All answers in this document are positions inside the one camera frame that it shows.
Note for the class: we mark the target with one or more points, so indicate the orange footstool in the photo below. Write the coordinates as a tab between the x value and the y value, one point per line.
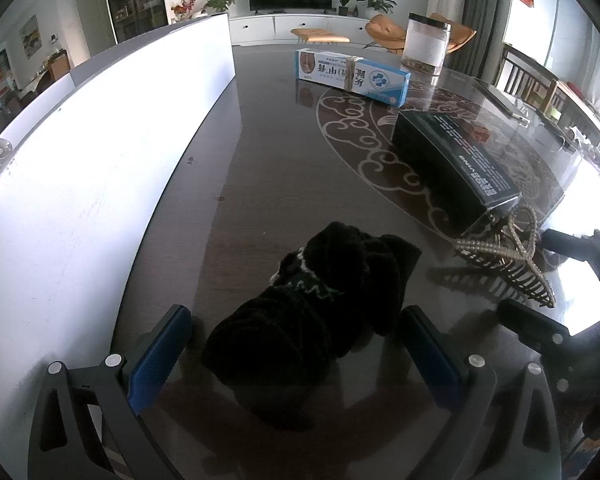
320	35

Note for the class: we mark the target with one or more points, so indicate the black knit hat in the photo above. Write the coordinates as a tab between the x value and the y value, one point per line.
305	320

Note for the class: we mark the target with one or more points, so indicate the dark patterned wooden desktop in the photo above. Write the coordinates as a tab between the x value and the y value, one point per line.
290	170

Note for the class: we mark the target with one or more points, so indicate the white television cabinet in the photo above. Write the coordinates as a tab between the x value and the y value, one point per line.
280	27

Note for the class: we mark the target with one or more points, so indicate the blue white toothpaste box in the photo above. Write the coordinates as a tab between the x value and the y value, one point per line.
352	75

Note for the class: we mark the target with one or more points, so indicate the framed wall picture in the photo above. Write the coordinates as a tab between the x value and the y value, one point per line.
30	36

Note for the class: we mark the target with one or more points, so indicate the white door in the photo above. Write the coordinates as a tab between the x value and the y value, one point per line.
92	22

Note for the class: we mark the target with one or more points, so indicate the grey curtain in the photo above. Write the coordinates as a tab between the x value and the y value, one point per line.
487	10

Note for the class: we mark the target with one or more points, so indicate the small potted plant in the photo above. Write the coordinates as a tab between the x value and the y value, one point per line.
343	4

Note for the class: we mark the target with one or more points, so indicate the large leafy potted plant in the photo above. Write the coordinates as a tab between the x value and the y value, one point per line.
376	1

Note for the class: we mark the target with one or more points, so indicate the beaded hair claw clip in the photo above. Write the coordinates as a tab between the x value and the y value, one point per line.
520	270

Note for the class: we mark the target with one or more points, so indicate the white partition board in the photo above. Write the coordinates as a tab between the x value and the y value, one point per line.
80	185

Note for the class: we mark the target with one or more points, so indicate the wooden dining chair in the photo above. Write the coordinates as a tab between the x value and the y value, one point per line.
522	72
575	100

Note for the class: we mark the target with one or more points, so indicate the green plant in white vase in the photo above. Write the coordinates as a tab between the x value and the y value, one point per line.
220	2

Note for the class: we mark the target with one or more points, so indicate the silver laptop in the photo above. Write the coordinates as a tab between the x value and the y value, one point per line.
507	102

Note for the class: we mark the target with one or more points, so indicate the long black box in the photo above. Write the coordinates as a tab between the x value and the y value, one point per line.
450	170

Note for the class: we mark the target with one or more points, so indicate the clear plastic jar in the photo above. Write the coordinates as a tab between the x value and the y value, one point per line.
426	42

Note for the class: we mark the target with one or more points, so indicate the red flower plant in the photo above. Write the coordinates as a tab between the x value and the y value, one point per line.
184	7

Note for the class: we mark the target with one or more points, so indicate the glass display cabinet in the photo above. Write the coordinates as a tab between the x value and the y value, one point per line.
135	0

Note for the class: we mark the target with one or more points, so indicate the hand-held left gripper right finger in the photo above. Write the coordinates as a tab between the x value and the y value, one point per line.
432	357

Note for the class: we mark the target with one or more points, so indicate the orange lounge chair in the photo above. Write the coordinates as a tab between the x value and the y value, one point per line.
385	32

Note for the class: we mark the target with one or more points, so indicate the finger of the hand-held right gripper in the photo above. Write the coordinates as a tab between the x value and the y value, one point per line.
530	322
565	242

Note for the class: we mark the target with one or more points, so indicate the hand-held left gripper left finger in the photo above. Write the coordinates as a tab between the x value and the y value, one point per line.
157	360

